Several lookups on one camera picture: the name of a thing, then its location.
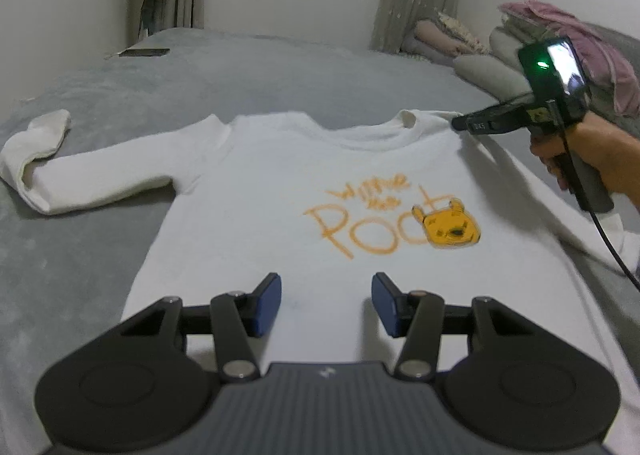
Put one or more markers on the grey hanging garment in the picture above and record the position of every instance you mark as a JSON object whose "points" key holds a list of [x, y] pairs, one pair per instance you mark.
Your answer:
{"points": [[150, 15]]}

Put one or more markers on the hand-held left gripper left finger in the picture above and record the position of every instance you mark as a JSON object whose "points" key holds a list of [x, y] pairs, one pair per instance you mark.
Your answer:
{"points": [[267, 306]]}

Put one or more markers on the dark phone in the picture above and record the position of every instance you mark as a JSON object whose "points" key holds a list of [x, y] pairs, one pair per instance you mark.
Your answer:
{"points": [[145, 53]]}

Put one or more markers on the grey rolled quilt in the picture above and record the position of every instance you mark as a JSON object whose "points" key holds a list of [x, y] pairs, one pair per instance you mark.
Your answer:
{"points": [[487, 75]]}

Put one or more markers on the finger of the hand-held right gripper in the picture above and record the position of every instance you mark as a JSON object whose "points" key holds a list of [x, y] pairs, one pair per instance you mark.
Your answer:
{"points": [[487, 122]]}

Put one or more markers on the white printed sweatshirt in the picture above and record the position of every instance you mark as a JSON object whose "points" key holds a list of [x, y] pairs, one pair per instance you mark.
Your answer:
{"points": [[280, 185]]}

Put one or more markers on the floral pillow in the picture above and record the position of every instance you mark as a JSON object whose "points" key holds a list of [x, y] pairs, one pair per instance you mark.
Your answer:
{"points": [[462, 30]]}

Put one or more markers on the person's right hand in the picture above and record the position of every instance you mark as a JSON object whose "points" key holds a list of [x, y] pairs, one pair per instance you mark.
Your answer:
{"points": [[597, 155]]}

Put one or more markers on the grey bed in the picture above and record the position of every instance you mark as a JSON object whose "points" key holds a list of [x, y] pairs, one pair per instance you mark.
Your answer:
{"points": [[110, 85]]}

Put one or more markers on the pink folded quilt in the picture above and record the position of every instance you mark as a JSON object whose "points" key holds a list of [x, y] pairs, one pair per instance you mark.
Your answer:
{"points": [[605, 45]]}

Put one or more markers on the person's right forearm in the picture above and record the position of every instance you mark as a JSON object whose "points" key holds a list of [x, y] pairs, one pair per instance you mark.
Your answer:
{"points": [[635, 170]]}

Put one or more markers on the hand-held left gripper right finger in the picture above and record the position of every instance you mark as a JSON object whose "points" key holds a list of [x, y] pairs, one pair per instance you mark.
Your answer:
{"points": [[384, 306]]}

